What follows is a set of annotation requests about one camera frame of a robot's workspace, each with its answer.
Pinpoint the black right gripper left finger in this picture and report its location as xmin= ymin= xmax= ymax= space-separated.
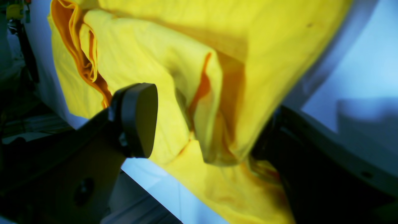
xmin=0 ymin=83 xmax=158 ymax=224

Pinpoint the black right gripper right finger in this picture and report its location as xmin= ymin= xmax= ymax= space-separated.
xmin=251 ymin=106 xmax=397 ymax=224

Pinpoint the yellow T-shirt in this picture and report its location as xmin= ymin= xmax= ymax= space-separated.
xmin=49 ymin=0 xmax=353 ymax=224

